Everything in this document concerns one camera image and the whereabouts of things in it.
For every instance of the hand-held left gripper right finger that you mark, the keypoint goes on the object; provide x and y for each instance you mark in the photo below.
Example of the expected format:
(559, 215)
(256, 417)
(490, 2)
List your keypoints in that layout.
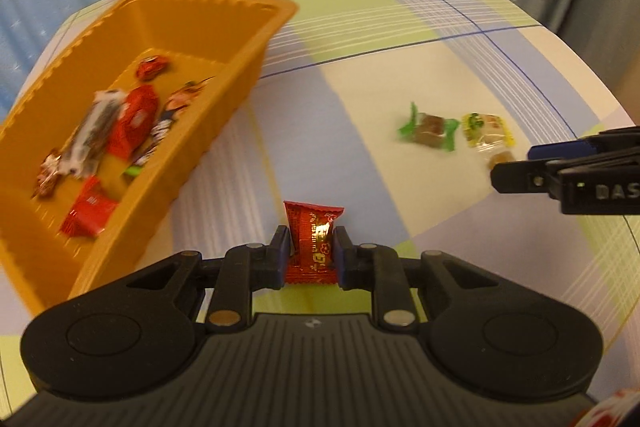
(341, 257)

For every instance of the small round red candy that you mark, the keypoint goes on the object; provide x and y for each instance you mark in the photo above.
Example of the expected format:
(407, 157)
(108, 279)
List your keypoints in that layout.
(151, 68)

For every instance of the brown gold wrapped candy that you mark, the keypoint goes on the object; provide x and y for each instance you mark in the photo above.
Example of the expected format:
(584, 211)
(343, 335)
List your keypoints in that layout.
(47, 174)

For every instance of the clear brown candy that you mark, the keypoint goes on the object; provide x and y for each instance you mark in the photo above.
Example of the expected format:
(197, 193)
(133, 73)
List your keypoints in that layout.
(502, 158)

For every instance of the clear packet with black print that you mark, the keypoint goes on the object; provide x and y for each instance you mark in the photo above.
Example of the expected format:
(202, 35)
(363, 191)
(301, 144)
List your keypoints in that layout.
(95, 132)

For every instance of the red gold print candy packet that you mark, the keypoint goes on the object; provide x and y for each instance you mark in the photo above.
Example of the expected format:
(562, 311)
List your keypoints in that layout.
(312, 219)

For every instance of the large red snack packet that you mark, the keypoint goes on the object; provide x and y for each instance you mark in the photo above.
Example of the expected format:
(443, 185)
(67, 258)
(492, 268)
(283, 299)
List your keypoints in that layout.
(135, 122)

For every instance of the yellow wrapped candy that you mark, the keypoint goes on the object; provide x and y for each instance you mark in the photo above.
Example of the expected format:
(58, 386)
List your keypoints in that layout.
(487, 129)

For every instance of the red and white cloth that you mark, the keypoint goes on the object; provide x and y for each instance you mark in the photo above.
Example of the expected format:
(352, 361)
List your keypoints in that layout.
(610, 409)

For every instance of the sausage snack packet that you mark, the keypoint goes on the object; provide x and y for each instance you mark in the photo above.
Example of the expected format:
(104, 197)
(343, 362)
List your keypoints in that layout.
(175, 107)

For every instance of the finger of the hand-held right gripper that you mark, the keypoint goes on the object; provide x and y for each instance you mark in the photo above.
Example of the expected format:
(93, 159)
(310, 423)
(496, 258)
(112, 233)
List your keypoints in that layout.
(520, 179)
(560, 151)

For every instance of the green wrapped candy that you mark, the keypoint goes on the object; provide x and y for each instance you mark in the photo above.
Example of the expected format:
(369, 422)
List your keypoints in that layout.
(430, 129)

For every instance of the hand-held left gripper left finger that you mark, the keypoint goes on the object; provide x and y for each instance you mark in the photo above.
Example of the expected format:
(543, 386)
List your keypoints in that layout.
(281, 257)

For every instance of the orange plastic tray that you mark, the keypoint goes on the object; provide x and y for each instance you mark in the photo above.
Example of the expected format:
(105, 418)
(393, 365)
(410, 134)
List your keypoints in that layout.
(225, 22)

